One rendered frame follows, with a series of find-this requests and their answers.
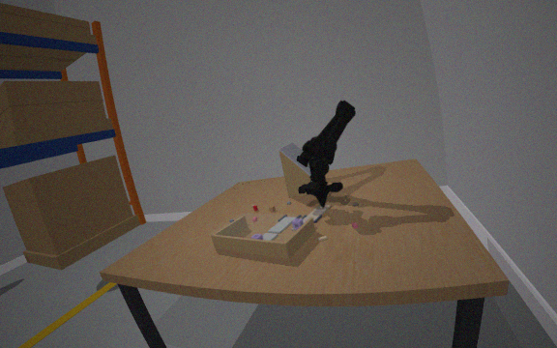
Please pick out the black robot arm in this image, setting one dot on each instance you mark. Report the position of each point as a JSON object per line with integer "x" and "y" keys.
{"x": 320, "y": 150}

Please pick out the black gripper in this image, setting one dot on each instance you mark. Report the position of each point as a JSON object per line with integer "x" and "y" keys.
{"x": 322, "y": 196}

